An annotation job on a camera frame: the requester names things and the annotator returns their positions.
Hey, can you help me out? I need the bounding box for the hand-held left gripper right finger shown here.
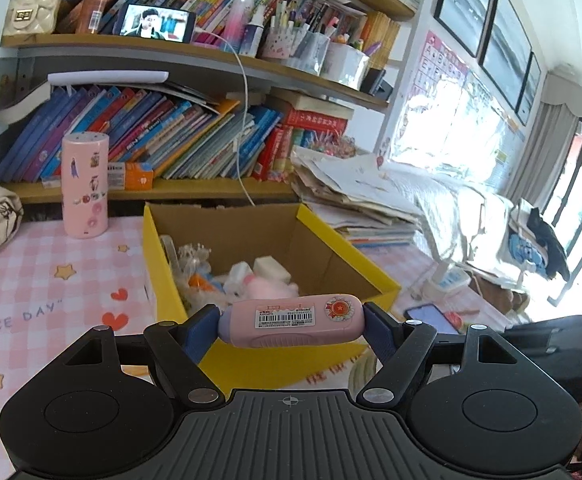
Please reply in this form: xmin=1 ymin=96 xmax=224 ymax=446
xmin=357 ymin=302 xmax=519 ymax=405

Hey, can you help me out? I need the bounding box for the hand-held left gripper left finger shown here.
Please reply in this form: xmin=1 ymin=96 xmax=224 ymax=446
xmin=66 ymin=305 xmax=224 ymax=406

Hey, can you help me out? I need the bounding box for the yellow cardboard box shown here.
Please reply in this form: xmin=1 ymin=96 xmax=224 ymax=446
xmin=142 ymin=202 xmax=402 ymax=396

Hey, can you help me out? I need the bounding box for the pink oval plastic case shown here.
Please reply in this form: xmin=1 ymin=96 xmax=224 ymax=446
xmin=219 ymin=294 xmax=364 ymax=350

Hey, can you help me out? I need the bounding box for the clear crinkled plastic item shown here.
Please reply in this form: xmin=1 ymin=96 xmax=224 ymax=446
xmin=176 ymin=242 xmax=214 ymax=276

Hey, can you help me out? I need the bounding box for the black smartphone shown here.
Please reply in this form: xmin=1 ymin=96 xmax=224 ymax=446
xmin=403 ymin=302 xmax=464 ymax=336

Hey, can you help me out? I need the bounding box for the black cloth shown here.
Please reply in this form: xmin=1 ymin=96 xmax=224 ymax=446
xmin=526 ymin=207 xmax=572 ymax=281

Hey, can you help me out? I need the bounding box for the stack of papers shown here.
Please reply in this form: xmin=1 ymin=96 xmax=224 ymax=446
xmin=291 ymin=145 xmax=426 ymax=251

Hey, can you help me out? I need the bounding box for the white wooden bookshelf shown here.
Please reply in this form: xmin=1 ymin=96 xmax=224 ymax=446
xmin=0 ymin=0 xmax=422 ymax=206

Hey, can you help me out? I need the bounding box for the pink checkered desk mat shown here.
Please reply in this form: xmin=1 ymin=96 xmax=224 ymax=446
xmin=0 ymin=215 xmax=516 ymax=480

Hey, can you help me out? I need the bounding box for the small orange box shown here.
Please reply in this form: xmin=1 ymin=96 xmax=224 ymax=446
xmin=107 ymin=161 xmax=156 ymax=191

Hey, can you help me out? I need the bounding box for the pink cylinder with stickers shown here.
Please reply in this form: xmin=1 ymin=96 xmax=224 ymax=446
xmin=61 ymin=132 xmax=109 ymax=238

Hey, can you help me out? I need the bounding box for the grey curtain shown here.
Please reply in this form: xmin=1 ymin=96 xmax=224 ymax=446
xmin=508 ymin=72 xmax=582 ymax=211

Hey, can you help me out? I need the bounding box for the small black device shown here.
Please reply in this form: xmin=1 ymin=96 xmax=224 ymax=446
xmin=361 ymin=67 xmax=402 ymax=98

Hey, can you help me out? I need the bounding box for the small framed picture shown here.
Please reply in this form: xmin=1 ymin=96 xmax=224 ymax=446
xmin=515 ymin=52 xmax=542 ymax=126

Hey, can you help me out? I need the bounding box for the white lamp bar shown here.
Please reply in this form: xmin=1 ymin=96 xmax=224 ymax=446
xmin=47 ymin=71 xmax=169 ymax=86

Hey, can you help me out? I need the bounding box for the clear pen holder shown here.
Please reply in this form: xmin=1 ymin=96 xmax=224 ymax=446
xmin=291 ymin=30 xmax=332 ymax=73

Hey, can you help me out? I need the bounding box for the floral pen cup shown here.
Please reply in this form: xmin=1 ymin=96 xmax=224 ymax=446
xmin=261 ymin=2 xmax=306 ymax=61

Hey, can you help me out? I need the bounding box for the small white spray bottle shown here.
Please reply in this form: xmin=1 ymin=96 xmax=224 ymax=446
xmin=245 ymin=7 xmax=266 ymax=58

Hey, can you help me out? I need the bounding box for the pink gradient bottle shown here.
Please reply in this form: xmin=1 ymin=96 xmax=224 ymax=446
xmin=223 ymin=0 xmax=256 ymax=56

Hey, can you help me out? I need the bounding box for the smartphone showing video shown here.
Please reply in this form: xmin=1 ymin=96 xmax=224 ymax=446
xmin=120 ymin=4 xmax=196 ymax=43

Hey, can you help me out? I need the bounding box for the white cable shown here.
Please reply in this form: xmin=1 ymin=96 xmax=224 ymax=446
xmin=193 ymin=30 xmax=256 ymax=208

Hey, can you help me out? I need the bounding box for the alphabet wall poster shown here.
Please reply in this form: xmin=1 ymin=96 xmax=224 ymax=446
xmin=388 ymin=30 xmax=516 ymax=171

